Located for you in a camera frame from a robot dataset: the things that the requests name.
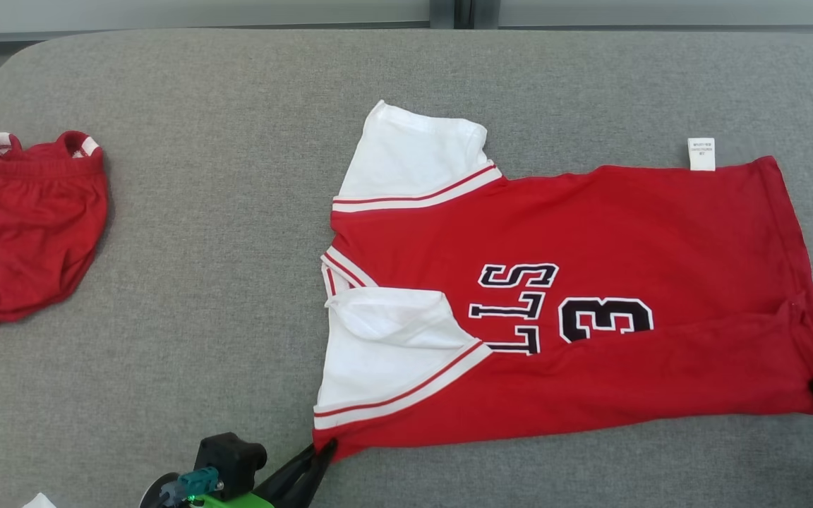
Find red shorts with white stripe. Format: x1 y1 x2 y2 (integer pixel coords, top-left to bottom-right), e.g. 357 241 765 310
0 131 109 341

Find red and white jersey shirt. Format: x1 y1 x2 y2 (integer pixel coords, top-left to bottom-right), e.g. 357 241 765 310
313 100 813 463

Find grey partition post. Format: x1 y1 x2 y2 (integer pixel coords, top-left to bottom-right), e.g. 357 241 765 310
429 0 500 30

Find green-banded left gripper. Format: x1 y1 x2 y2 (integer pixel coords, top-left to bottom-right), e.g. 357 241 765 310
191 437 338 508

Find left cable with teal plug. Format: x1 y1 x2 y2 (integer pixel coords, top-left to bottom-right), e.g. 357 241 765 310
159 466 222 506

